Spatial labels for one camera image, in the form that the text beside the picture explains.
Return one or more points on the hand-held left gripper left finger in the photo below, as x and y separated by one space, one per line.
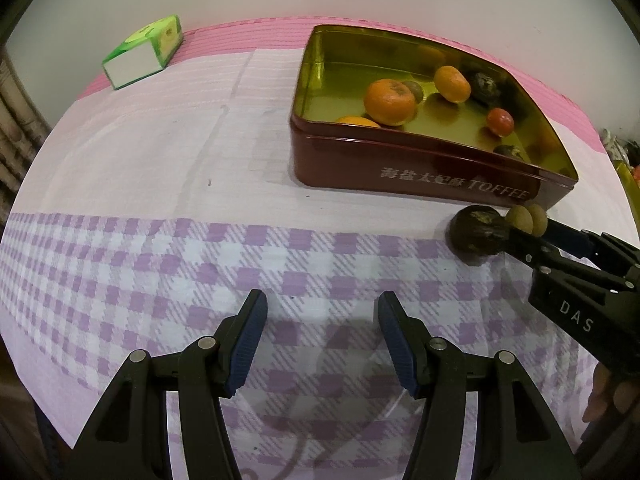
245 345

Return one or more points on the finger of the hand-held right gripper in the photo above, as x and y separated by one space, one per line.
567 237
530 250

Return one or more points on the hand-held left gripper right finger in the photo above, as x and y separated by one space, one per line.
400 345

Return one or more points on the small dark wrinkled fruit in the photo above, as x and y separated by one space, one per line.
472 235

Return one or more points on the bright red tomato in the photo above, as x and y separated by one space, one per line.
500 121

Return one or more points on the large dark wrinkled fruit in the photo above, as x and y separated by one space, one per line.
487 89

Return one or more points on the oval tangerine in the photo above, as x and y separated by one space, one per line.
452 84

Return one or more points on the dark red tin box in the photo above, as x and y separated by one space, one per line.
350 155

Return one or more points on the round tangerine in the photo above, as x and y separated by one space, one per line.
390 102

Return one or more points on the person's right hand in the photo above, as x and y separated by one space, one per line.
607 395

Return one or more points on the gold box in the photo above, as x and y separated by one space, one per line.
629 180

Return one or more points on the white crumpled object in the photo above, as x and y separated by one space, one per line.
612 144

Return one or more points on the pink purple checked tablecloth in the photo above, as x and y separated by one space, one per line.
150 160

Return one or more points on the green tissue box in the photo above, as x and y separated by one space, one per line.
165 40

